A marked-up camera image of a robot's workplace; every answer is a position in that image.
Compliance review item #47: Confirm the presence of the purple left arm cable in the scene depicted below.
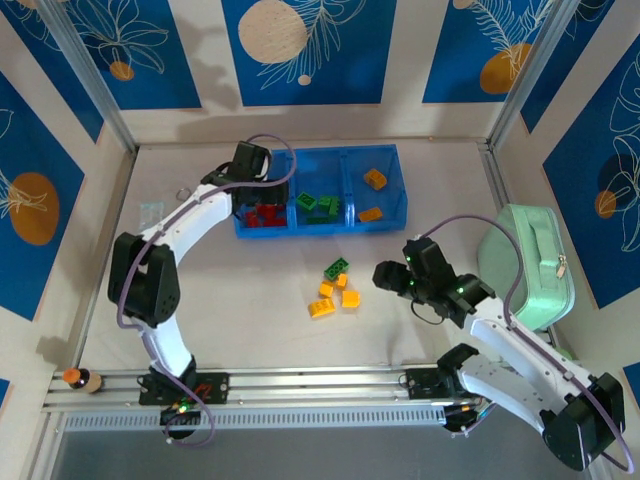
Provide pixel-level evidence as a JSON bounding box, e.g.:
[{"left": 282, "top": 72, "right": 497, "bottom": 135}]
[{"left": 115, "top": 132, "right": 300, "bottom": 450}]

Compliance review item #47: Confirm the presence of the aluminium frame post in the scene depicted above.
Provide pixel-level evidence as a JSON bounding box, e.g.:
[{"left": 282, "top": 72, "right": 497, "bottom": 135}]
[
  {"left": 37, "top": 0, "right": 139, "bottom": 154},
  {"left": 487, "top": 0, "right": 581, "bottom": 151}
]

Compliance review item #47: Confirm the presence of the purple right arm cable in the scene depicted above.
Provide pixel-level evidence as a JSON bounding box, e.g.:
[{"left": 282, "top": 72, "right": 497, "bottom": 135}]
[{"left": 417, "top": 214, "right": 632, "bottom": 474}]

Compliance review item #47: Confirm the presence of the grey slotted cable duct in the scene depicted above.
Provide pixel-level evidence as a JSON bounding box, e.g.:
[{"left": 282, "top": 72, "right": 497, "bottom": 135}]
[{"left": 62, "top": 405, "right": 451, "bottom": 434}]

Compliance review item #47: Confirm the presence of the thin black cable loop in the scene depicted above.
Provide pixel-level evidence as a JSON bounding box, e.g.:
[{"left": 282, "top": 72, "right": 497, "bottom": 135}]
[{"left": 409, "top": 298, "right": 450, "bottom": 324}]

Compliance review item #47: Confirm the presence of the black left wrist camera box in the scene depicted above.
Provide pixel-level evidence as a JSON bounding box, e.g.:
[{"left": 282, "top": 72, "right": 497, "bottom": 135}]
[{"left": 233, "top": 141, "right": 274, "bottom": 180}]

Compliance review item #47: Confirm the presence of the blue three-compartment plastic container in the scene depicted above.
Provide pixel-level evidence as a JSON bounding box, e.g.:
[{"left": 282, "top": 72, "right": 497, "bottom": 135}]
[{"left": 233, "top": 143, "right": 410, "bottom": 240}]

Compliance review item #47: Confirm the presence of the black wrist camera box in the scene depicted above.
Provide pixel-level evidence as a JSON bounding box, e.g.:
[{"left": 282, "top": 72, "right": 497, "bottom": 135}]
[
  {"left": 233, "top": 141, "right": 274, "bottom": 180},
  {"left": 403, "top": 238, "right": 457, "bottom": 287}
]

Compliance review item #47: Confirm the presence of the mint green zippered case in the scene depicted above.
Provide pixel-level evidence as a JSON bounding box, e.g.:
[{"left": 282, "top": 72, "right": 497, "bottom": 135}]
[{"left": 477, "top": 203, "right": 576, "bottom": 332}]

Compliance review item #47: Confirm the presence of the brown bottle with orange cap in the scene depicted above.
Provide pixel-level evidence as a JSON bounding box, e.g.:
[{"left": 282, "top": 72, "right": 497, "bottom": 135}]
[{"left": 63, "top": 367, "right": 104, "bottom": 394}]

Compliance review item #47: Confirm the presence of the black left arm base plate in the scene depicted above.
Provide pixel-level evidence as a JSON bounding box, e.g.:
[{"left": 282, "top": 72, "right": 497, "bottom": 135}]
[{"left": 138, "top": 370, "right": 231, "bottom": 405}]

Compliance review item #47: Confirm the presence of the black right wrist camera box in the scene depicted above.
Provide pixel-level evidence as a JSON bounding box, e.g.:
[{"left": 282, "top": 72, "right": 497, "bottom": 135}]
[{"left": 403, "top": 238, "right": 457, "bottom": 287}]

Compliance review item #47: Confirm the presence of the aluminium mounting rail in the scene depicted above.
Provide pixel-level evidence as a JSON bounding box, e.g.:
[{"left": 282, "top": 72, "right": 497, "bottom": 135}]
[{"left": 42, "top": 367, "right": 481, "bottom": 409}]

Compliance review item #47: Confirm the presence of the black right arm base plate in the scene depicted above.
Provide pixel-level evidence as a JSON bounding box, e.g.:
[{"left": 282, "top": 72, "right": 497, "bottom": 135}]
[{"left": 403, "top": 367, "right": 481, "bottom": 401}]

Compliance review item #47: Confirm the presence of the clear plastic piece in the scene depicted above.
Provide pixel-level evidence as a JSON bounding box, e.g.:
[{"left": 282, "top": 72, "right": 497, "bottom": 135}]
[{"left": 138, "top": 201, "right": 166, "bottom": 229}]

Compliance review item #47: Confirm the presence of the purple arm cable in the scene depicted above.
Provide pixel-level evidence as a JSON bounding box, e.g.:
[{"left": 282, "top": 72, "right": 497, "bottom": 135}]
[
  {"left": 417, "top": 214, "right": 632, "bottom": 474},
  {"left": 115, "top": 132, "right": 300, "bottom": 450}
]

